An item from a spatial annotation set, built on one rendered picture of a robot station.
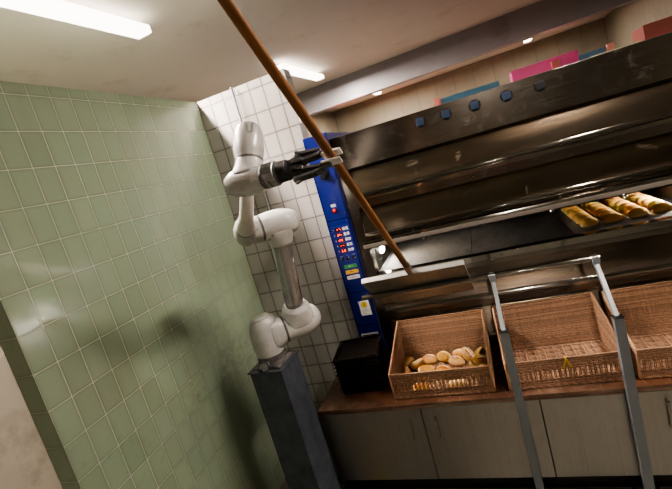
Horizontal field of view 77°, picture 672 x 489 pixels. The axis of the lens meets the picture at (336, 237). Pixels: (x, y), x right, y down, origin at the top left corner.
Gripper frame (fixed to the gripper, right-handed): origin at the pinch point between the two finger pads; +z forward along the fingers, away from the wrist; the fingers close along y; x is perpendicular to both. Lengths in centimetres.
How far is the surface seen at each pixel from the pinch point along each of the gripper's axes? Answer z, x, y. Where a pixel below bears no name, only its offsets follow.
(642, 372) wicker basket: 96, -143, 53
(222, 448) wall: -120, -118, 80
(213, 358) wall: -120, -101, 33
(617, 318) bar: 87, -113, 34
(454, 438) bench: 3, -156, 77
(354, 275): -45, -139, -21
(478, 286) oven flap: 30, -155, -7
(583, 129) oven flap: 100, -105, -65
